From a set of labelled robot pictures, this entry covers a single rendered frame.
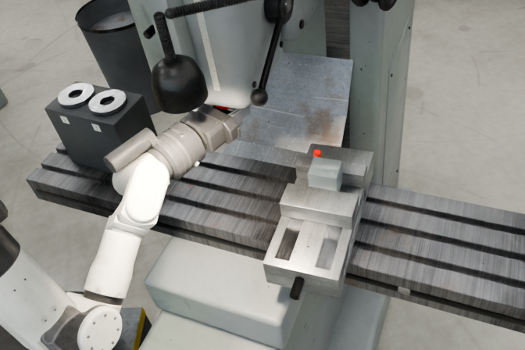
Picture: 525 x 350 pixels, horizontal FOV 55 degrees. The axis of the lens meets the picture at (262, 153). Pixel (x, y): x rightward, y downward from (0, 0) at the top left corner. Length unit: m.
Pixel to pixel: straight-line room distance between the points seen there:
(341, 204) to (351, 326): 0.91
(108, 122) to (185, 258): 0.36
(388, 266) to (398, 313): 1.08
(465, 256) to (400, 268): 0.13
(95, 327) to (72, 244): 1.80
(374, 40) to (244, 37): 0.52
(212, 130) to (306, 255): 0.30
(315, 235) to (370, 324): 0.90
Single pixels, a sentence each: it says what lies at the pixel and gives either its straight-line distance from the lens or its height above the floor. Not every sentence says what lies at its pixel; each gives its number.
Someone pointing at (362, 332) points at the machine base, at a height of 0.20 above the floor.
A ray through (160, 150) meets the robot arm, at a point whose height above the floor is 1.27.
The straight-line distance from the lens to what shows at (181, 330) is 1.26.
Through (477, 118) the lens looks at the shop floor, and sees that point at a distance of 2.96.
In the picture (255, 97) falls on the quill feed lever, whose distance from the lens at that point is 0.82.
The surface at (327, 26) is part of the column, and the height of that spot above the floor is 1.23.
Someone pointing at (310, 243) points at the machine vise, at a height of 1.05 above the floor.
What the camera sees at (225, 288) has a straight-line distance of 1.15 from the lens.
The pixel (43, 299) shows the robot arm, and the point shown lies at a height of 1.26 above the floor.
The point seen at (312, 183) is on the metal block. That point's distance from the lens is 1.03.
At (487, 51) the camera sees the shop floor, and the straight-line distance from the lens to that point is 3.51.
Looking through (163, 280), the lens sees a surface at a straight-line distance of 1.20.
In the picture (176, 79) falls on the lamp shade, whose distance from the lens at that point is 0.65.
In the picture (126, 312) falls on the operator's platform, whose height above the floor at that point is 0.40.
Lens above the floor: 1.86
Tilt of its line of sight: 43 degrees down
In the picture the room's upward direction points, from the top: 10 degrees counter-clockwise
